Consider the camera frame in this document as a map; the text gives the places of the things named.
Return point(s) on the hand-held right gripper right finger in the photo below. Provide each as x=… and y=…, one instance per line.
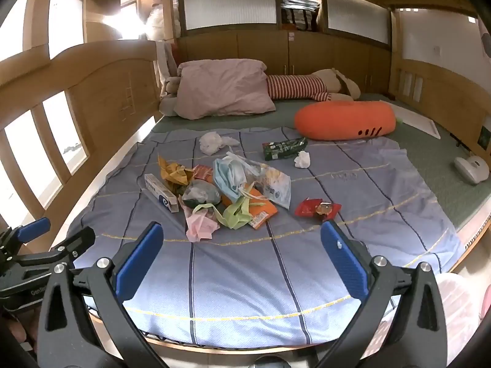
x=343, y=260

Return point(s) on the white stuffed plastic bag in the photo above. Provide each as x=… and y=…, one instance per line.
x=159, y=19

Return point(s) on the green picture sticker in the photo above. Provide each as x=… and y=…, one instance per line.
x=484, y=138

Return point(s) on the green face mask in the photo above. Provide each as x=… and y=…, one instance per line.
x=236, y=214

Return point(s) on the small red wrapper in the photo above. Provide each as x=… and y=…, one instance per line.
x=203, y=172

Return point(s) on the pink bin bag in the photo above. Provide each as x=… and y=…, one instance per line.
x=456, y=306

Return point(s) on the green bed mat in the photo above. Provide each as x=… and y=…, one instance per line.
x=422, y=153

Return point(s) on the orange packet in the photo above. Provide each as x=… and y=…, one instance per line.
x=264, y=211

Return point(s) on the grey-green plastic bag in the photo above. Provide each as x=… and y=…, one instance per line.
x=201, y=193

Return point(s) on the dark striped bag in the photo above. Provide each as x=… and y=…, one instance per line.
x=297, y=18

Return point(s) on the red snack wrapper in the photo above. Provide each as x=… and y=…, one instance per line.
x=307, y=209

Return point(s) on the large white tissue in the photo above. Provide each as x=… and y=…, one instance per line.
x=213, y=142

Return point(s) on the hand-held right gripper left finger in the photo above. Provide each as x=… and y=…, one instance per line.
x=140, y=260

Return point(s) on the green snack packet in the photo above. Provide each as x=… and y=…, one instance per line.
x=284, y=148

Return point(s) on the white toothpaste box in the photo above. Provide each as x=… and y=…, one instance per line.
x=161, y=193

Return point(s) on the pink face mask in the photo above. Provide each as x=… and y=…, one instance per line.
x=201, y=228

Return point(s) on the white flat board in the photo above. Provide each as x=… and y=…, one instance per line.
x=418, y=120

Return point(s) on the yellow wrapper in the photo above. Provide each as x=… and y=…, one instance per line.
x=174, y=172

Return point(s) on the blue checked blanket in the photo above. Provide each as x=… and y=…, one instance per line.
x=249, y=276

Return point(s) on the wooden bed rail with stickers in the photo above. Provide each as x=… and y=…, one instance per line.
x=448, y=99

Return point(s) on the wooden bed rail with slats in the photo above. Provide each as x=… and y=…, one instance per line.
x=103, y=92

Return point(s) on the clear printed plastic bag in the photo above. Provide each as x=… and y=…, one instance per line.
x=274, y=186

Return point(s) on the wooden wall cabinet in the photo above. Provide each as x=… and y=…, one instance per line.
x=314, y=51

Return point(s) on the orange carrot pillow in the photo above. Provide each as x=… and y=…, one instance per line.
x=341, y=120

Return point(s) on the blue face mask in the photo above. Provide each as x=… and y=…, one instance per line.
x=228, y=178

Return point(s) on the pink pillow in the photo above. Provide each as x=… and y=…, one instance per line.
x=222, y=88

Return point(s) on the striped plush toy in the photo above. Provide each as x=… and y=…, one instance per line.
x=295, y=86

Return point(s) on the white handheld device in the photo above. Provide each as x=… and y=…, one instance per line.
x=472, y=168

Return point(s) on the narrow frosted glass panel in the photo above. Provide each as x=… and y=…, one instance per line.
x=358, y=15

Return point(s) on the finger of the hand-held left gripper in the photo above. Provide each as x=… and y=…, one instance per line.
x=76, y=240
x=34, y=228

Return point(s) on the wide frosted glass panel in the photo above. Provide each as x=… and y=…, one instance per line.
x=230, y=5

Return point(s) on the small white tissue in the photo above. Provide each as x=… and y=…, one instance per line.
x=302, y=160

